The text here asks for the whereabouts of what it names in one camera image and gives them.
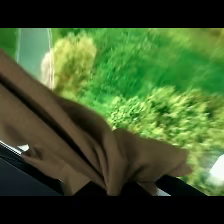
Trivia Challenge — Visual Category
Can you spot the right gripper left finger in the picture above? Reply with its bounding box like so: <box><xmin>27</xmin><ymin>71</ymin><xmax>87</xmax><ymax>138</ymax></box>
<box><xmin>73</xmin><ymin>181</ymin><xmax>107</xmax><ymax>197</ymax></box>

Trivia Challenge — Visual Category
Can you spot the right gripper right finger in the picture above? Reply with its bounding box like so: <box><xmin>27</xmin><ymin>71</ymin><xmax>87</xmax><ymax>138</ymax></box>
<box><xmin>119</xmin><ymin>181</ymin><xmax>152</xmax><ymax>197</ymax></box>

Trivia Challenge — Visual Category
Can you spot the brown shirt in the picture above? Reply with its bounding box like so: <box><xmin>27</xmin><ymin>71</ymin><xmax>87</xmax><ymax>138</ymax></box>
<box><xmin>0</xmin><ymin>48</ymin><xmax>193</xmax><ymax>197</ymax></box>

